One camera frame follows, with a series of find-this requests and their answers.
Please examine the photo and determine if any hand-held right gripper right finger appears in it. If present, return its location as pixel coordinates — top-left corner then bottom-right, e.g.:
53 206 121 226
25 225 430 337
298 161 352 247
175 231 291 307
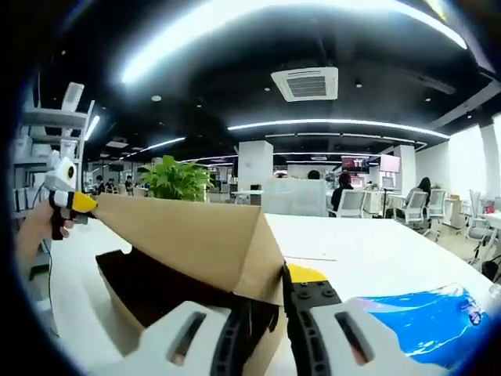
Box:
283 262 431 376

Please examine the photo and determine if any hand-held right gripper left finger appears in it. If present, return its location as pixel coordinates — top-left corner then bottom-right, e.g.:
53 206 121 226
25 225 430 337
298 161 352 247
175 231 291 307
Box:
132 299 281 376

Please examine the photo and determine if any blue soft item tissue pack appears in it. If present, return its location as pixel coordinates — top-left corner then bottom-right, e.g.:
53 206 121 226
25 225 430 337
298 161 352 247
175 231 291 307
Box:
348 282 490 370

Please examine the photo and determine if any brown cardboard shoe box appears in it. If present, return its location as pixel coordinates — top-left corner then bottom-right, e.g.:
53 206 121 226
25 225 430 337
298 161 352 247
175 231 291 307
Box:
95 193 289 376

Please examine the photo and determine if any person's left hand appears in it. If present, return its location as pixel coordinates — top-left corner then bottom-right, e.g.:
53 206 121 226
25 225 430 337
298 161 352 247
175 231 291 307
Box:
38 203 76 241

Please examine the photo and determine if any white shelf rack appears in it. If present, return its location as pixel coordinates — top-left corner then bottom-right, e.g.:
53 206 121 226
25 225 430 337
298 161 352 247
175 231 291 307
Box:
15 81 97 220

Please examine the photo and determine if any green plant in white pot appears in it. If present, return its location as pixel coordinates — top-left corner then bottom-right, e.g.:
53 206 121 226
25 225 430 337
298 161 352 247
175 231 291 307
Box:
137 155 215 203

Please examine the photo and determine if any long curved ceiling light strip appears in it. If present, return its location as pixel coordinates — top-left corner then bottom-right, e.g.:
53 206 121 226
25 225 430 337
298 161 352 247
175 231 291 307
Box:
121 0 469 85

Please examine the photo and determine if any white office chair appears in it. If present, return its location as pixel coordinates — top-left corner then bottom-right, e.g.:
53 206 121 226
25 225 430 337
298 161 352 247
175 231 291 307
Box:
394 191 430 229
428 188 448 237
467 190 501 252
327 190 367 219

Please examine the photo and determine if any frosted white desk partition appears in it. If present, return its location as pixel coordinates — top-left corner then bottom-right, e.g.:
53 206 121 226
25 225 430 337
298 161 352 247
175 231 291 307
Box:
261 178 329 218

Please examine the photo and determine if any black bag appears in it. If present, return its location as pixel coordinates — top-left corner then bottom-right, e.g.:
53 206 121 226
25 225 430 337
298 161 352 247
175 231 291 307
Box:
481 260 501 284

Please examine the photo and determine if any short ceiling light strip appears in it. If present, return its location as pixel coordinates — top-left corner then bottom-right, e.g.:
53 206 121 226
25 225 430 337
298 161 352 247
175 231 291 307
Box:
227 119 450 139

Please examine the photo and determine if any ceiling air conditioner vent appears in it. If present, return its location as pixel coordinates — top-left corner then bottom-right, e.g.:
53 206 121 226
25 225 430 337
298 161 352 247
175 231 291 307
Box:
270 66 340 103

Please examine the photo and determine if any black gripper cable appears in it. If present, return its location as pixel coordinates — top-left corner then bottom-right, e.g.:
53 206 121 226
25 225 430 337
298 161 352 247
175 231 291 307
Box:
38 238 55 309

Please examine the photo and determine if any red wall screen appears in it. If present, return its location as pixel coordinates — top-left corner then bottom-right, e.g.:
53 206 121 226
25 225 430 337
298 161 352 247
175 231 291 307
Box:
341 155 371 174

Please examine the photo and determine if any pink wall screen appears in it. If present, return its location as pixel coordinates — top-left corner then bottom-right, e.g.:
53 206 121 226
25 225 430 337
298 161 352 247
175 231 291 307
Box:
379 154 402 173

